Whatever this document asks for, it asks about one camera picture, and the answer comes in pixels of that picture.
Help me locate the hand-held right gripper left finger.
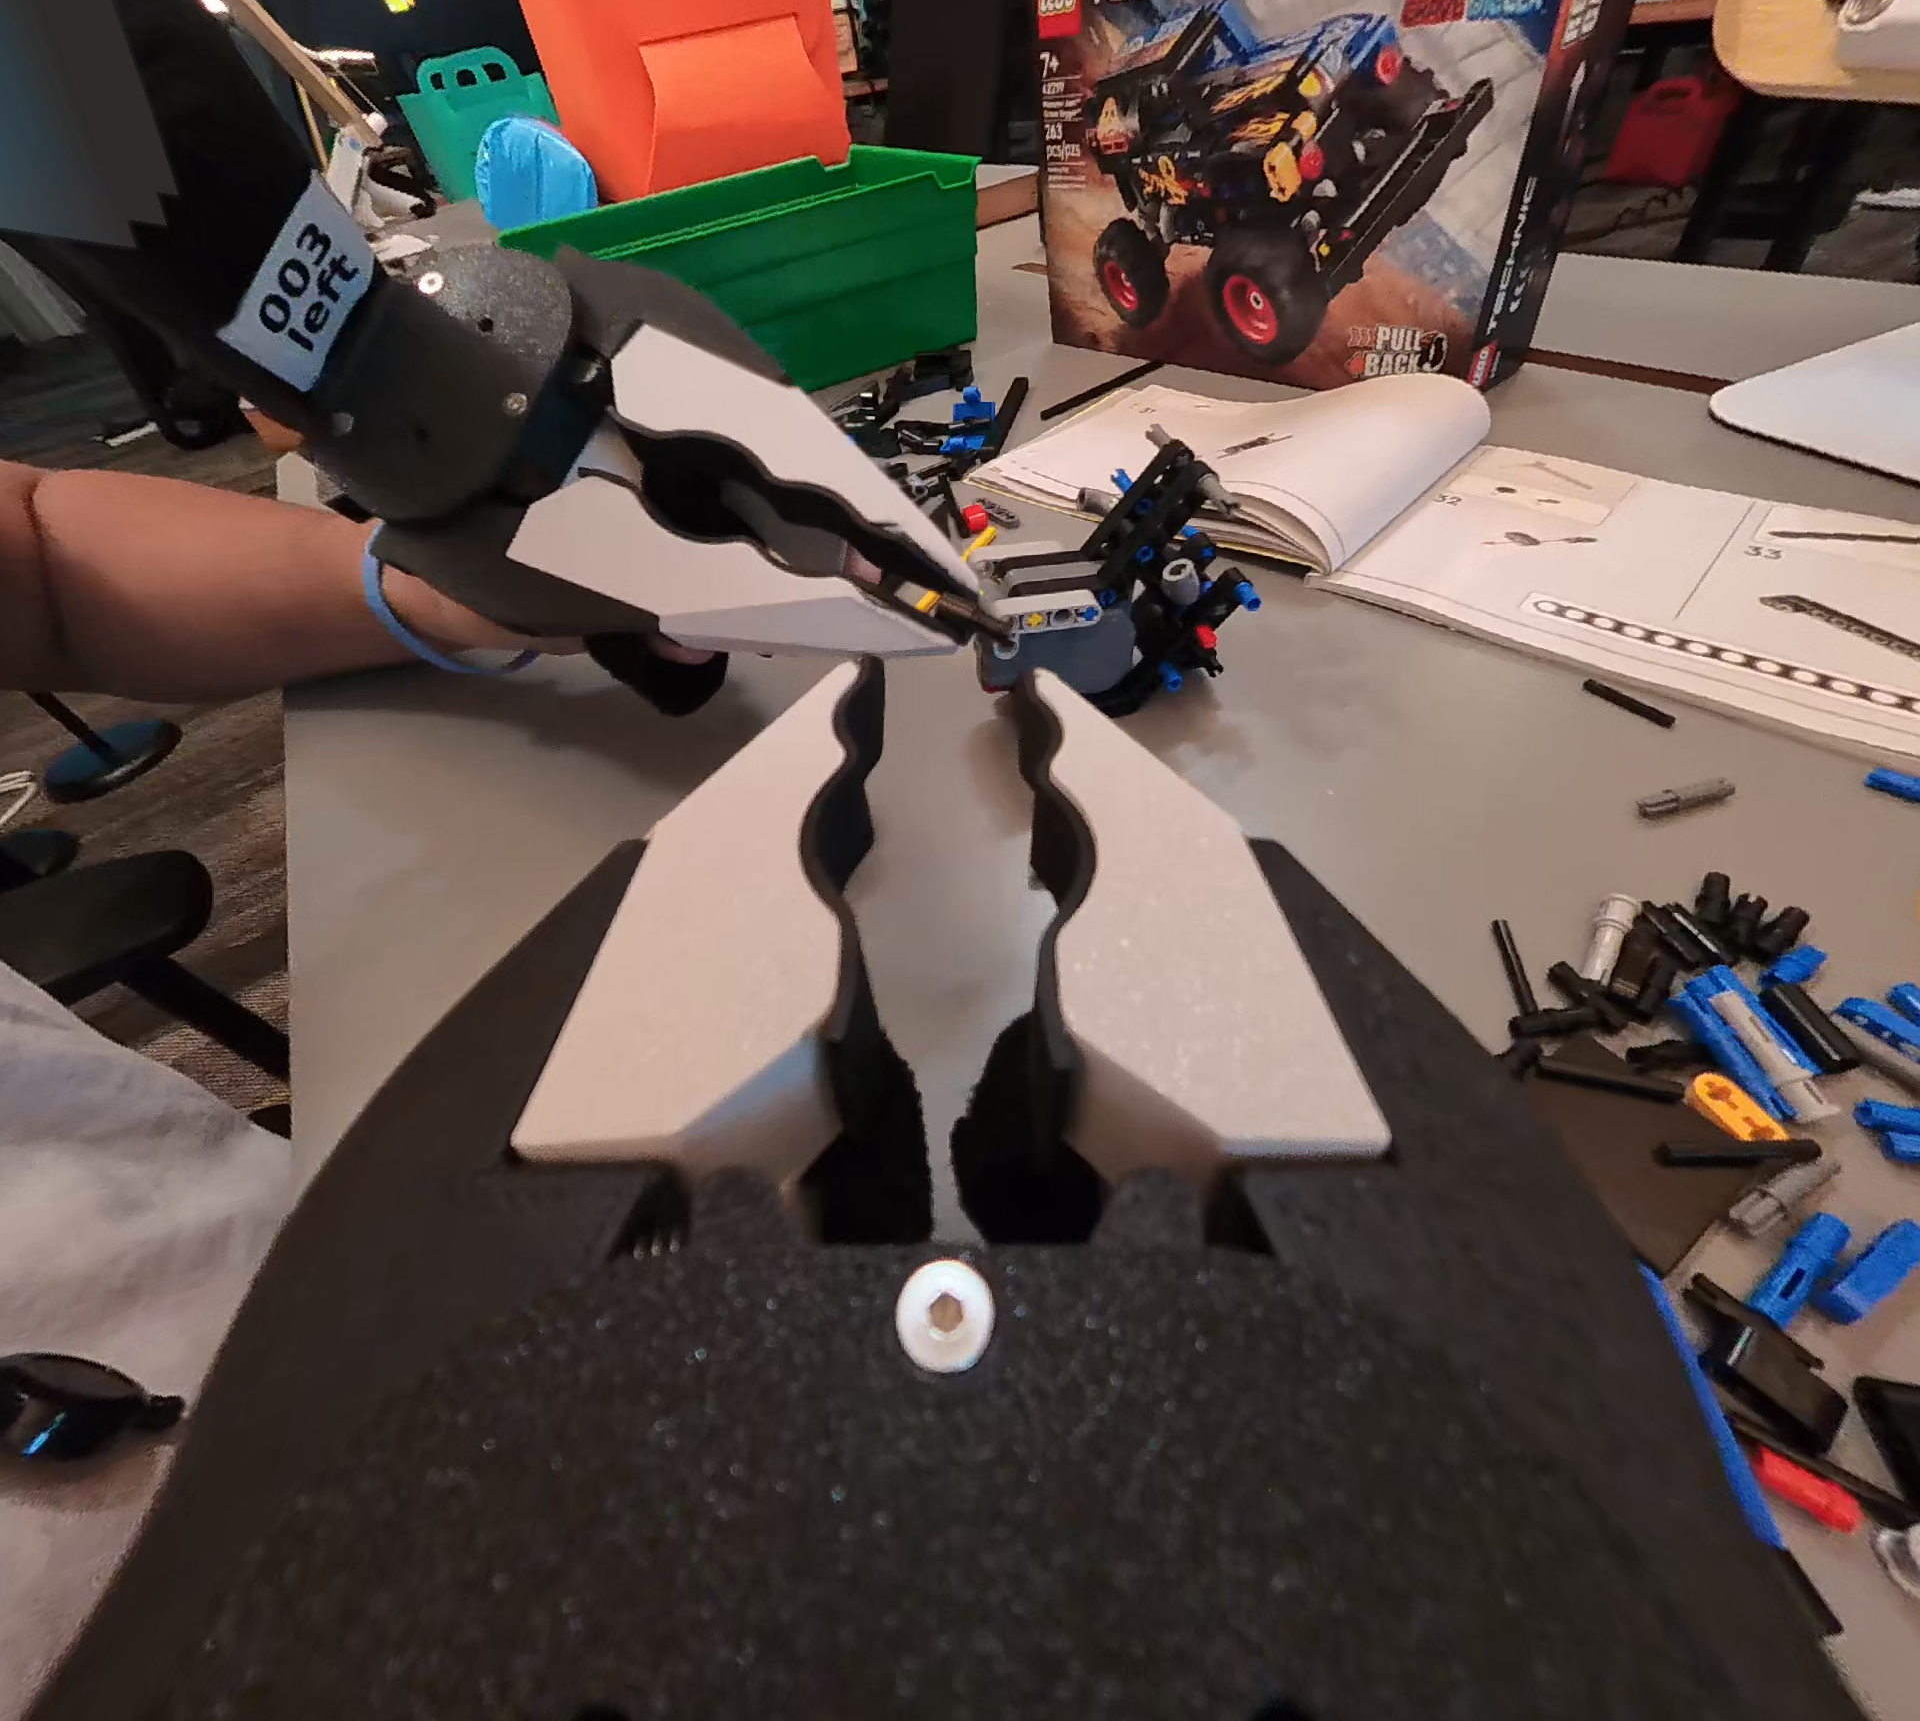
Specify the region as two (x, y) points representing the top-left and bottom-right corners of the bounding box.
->
(510, 659), (930, 1244)

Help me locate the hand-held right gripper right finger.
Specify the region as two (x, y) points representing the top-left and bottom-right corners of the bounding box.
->
(954, 667), (1398, 1244)

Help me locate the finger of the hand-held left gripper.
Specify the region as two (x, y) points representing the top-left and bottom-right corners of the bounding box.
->
(602, 318), (993, 605)
(504, 471), (969, 664)

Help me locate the partly built toy chassis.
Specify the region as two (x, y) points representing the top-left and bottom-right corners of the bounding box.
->
(968, 439), (1263, 717)

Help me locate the person's left forearm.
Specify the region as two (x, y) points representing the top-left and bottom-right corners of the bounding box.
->
(0, 460), (399, 706)

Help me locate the toy set box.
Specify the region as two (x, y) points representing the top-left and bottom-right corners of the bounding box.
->
(1022, 0), (1696, 390)

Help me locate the person's left hand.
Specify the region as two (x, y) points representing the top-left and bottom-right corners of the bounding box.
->
(382, 550), (730, 679)

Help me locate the pile of black toy beams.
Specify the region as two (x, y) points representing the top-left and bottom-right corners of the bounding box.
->
(825, 350), (1036, 554)

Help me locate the green plastic bin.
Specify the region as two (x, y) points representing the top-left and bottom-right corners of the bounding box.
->
(497, 143), (985, 395)

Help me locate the light blue cloth bundle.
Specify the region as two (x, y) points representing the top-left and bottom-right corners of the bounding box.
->
(476, 117), (603, 237)

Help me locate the teal felt bag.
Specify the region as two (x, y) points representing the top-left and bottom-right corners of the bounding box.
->
(394, 48), (528, 205)

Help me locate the blue wristband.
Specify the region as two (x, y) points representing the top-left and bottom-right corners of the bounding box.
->
(360, 516), (540, 677)

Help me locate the tan board on white stand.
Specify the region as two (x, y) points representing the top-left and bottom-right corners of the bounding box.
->
(143, 0), (437, 223)

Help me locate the long black toy axle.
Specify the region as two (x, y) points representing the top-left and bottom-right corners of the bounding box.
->
(1039, 360), (1162, 421)

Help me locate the pile of small toy pieces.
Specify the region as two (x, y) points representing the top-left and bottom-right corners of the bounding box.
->
(1489, 869), (1920, 1604)

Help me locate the building instruction booklet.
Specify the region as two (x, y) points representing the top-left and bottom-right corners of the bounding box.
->
(968, 374), (1920, 763)

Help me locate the black stool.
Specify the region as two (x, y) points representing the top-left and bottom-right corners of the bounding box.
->
(0, 716), (294, 1122)

